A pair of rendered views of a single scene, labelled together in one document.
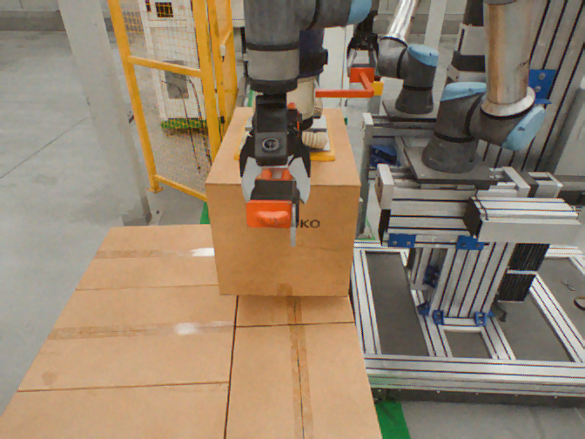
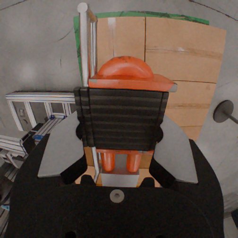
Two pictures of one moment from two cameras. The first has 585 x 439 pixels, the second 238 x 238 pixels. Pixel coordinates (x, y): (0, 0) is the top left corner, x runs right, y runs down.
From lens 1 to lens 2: 0.57 m
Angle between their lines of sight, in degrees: 25
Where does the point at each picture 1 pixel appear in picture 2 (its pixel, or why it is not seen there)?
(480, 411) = (59, 89)
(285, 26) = not seen: outside the picture
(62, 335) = (206, 105)
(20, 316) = (206, 125)
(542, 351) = (37, 105)
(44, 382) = (209, 85)
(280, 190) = (111, 122)
